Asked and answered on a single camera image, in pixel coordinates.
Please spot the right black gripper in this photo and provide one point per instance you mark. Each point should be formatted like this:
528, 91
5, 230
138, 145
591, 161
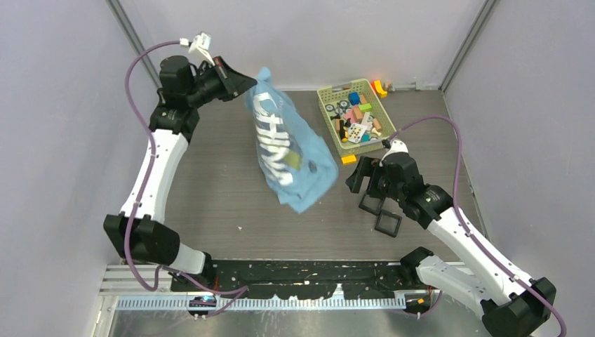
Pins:
366, 166

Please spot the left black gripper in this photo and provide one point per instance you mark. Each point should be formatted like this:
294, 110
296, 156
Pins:
235, 83

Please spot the light blue printed t-shirt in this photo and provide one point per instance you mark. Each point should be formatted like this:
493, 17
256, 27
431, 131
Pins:
285, 143

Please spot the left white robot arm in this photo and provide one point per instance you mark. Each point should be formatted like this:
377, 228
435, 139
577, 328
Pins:
138, 232

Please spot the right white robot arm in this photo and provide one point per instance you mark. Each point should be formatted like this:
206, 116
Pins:
508, 300

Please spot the yellow brick near basket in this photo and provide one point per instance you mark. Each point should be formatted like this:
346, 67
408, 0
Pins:
349, 159

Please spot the green plastic basket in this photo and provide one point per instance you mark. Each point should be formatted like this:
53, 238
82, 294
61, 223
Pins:
355, 117

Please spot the yellow red corner blocks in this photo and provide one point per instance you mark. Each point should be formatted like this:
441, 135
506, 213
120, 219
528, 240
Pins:
382, 88

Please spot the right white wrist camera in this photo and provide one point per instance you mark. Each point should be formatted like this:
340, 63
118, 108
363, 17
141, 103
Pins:
393, 146

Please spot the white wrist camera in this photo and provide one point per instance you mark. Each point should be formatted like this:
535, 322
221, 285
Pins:
393, 146
198, 45

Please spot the black square frame box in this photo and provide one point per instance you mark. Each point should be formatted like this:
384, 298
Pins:
371, 205
388, 223

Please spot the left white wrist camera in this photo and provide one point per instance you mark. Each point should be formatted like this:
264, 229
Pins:
198, 45

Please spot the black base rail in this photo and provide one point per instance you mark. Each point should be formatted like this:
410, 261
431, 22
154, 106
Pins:
301, 279

